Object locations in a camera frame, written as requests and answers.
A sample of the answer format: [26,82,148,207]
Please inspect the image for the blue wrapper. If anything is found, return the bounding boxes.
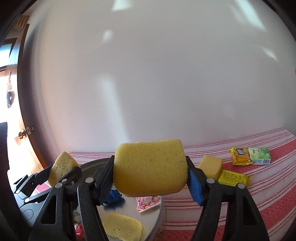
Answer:
[103,189,125,210]

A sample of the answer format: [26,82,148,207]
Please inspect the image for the porous yellow sponge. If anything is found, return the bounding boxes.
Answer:
[48,152,79,187]

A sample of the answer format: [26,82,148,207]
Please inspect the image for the red snack packet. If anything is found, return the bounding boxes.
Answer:
[74,223,85,241]

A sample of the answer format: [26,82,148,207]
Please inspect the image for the large yellow snack packet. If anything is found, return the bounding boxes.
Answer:
[218,169,250,186]

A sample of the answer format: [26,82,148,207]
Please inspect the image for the pale yellow wafer sponge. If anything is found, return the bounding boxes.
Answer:
[103,213,142,241]

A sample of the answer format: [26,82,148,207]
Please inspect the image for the pink floral snack packet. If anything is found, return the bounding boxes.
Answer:
[135,196,162,213]

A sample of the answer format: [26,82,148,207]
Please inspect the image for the yellow sponge with green base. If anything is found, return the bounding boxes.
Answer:
[113,140,188,197]

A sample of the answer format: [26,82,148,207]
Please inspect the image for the yellow sponge block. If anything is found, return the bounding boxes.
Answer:
[198,155,223,181]

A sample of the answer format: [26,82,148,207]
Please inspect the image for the small orange snack packet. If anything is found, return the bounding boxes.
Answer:
[230,147,253,166]

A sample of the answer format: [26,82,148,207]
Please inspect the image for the green tissue pack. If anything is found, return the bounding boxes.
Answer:
[248,147,271,165]

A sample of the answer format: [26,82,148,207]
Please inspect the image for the wooden door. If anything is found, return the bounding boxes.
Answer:
[1,22,44,184]

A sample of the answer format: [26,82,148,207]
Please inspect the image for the red white striped cloth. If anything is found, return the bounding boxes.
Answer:
[34,127,296,241]

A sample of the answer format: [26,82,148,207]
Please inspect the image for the round metal tin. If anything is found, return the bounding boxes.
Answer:
[73,158,166,240]

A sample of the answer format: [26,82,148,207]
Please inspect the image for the dark hanging ornament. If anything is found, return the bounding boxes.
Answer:
[6,71,15,108]

